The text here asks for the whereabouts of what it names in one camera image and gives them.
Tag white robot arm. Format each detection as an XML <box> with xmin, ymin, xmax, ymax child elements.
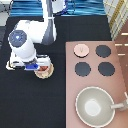
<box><xmin>6</xmin><ymin>0</ymin><xmax>57</xmax><ymax>71</ymax></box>

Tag blue patterned cloth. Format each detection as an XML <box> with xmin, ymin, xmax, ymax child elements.
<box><xmin>10</xmin><ymin>0</ymin><xmax>105</xmax><ymax>16</ymax></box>

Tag cream wooden spatula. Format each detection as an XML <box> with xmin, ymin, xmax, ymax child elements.
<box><xmin>6</xmin><ymin>65</ymin><xmax>14</xmax><ymax>71</ymax></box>

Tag black mat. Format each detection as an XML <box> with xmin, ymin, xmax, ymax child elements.
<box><xmin>0</xmin><ymin>15</ymin><xmax>111</xmax><ymax>128</ymax></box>

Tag grey faucet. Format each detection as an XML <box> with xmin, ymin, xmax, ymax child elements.
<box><xmin>111</xmin><ymin>92</ymin><xmax>128</xmax><ymax>111</ymax></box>

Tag dark round burner front-right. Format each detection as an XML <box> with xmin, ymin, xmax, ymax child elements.
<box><xmin>98</xmin><ymin>62</ymin><xmax>115</xmax><ymax>76</ymax></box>

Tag round wooden plate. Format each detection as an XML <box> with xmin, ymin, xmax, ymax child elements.
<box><xmin>35</xmin><ymin>64</ymin><xmax>54</xmax><ymax>79</ymax></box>

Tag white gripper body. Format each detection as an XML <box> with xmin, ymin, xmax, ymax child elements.
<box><xmin>7</xmin><ymin>55</ymin><xmax>51</xmax><ymax>71</ymax></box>

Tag pink toy stove top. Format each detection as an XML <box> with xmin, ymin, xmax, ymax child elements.
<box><xmin>66</xmin><ymin>41</ymin><xmax>128</xmax><ymax>128</ymax></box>

